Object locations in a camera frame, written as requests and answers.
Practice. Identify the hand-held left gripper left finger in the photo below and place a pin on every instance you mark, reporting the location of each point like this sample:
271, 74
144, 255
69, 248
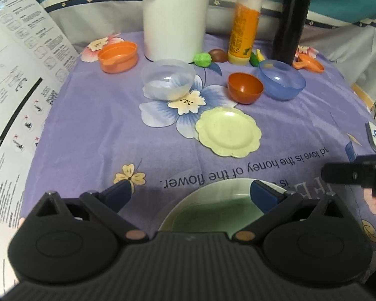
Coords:
122, 191

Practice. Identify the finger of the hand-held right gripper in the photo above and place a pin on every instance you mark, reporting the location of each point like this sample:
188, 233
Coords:
347, 173

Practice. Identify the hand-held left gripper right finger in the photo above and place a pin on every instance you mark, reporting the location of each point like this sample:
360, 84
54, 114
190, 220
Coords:
263, 195

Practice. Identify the pale green plate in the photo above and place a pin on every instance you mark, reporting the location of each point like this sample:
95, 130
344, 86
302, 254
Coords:
213, 213

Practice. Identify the pale yellow scalloped plate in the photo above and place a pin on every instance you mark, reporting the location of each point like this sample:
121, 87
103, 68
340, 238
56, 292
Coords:
228, 131

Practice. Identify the orange plastic bowl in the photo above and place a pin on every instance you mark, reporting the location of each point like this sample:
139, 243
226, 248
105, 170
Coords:
245, 87

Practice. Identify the blue plastic bowl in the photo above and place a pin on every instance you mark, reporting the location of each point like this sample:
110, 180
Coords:
280, 80

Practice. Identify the clear plastic bowl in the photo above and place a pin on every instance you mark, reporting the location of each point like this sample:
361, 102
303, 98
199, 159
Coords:
167, 80

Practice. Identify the purple floral cloth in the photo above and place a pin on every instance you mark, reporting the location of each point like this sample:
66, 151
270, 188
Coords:
112, 131

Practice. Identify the orange toy frying pan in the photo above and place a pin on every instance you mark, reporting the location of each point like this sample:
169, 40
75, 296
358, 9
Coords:
311, 64

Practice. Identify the grey cloth with yellow stripe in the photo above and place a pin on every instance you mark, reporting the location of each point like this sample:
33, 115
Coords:
347, 47

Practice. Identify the orange toy pot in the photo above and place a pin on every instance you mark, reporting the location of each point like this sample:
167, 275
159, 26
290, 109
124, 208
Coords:
117, 57

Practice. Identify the yellow green toy corn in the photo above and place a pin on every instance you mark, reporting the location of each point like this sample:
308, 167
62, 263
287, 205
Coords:
257, 57

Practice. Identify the printed instruction sheet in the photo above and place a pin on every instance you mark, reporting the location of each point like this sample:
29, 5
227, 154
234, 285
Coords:
18, 100

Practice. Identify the brown toy chestnut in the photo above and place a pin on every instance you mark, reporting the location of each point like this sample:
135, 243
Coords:
218, 55

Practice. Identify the green toy vegetable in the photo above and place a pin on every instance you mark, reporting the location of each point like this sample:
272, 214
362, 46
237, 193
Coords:
202, 59

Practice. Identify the black bottle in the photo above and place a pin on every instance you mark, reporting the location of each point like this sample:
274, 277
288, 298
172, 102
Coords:
290, 22

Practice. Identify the orange juice bottle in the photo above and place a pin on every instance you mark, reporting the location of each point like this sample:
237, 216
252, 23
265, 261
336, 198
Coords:
242, 28

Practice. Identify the white thermos jug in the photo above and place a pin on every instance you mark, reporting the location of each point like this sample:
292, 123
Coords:
175, 15

